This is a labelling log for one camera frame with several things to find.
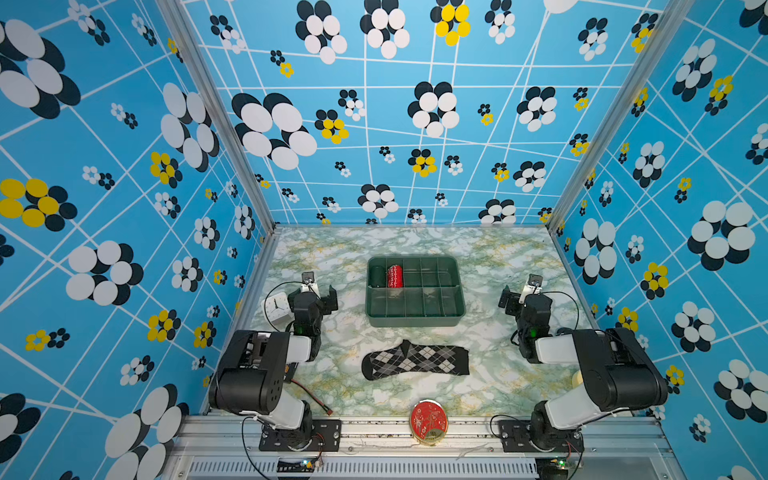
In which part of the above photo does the black grey argyle sock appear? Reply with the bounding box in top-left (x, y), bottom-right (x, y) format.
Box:
top-left (361, 340), bottom-right (470, 381)

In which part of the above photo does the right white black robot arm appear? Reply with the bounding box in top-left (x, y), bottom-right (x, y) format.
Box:
top-left (499, 274), bottom-right (669, 451)

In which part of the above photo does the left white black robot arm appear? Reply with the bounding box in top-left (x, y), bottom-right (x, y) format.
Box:
top-left (208, 271), bottom-right (338, 451)

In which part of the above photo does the white square clock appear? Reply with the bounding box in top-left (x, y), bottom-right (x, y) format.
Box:
top-left (264, 292), bottom-right (292, 325)

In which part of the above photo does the red soda can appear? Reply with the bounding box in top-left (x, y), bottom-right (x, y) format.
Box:
top-left (386, 265), bottom-right (404, 289)

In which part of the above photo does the green compartment tray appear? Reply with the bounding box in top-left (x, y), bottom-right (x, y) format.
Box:
top-left (365, 255), bottom-right (466, 328)

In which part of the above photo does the red round tin lid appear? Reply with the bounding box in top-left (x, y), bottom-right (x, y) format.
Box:
top-left (409, 399), bottom-right (449, 446)

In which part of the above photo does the red black power cable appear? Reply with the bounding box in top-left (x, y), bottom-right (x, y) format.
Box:
top-left (290, 377), bottom-right (335, 416)

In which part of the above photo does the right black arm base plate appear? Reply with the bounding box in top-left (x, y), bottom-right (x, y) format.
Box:
top-left (494, 419), bottom-right (584, 454)

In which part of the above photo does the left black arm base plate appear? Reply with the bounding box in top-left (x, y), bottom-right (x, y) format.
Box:
top-left (258, 419), bottom-right (342, 453)

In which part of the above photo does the aluminium front rail frame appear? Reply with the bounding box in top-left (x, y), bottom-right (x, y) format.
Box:
top-left (161, 416), bottom-right (685, 479)

